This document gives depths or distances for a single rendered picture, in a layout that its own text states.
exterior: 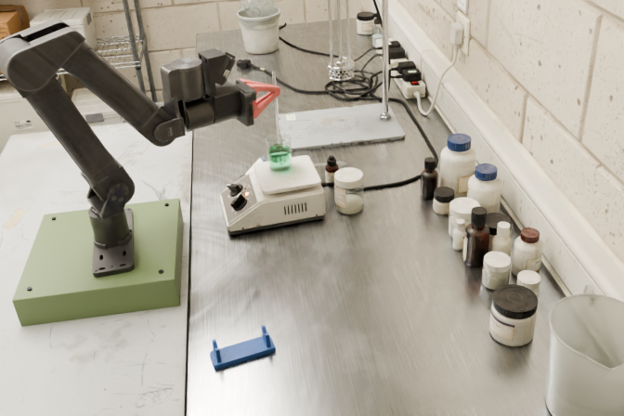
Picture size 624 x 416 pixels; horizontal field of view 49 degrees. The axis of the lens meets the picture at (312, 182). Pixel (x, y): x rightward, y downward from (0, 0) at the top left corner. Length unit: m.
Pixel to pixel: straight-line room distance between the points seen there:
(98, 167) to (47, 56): 0.21
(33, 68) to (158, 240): 0.39
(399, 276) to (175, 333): 0.40
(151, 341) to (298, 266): 0.30
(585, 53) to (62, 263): 0.95
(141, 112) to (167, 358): 0.41
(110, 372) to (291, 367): 0.28
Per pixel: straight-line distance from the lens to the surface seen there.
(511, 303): 1.11
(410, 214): 1.42
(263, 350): 1.12
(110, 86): 1.18
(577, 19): 1.22
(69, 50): 1.13
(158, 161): 1.70
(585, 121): 1.22
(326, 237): 1.36
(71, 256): 1.33
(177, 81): 1.24
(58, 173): 1.74
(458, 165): 1.42
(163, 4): 3.73
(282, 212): 1.37
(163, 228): 1.34
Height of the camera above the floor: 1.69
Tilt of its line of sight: 31 degrees down
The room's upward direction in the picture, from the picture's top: 4 degrees counter-clockwise
